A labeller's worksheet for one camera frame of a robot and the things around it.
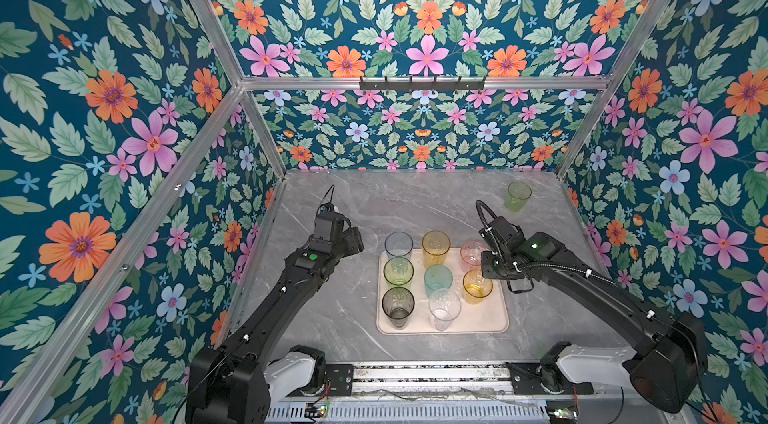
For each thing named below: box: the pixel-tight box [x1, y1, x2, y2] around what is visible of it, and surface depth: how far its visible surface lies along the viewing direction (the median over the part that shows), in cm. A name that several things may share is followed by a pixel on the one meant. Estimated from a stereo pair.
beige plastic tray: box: [376, 248, 510, 335], surface depth 84 cm
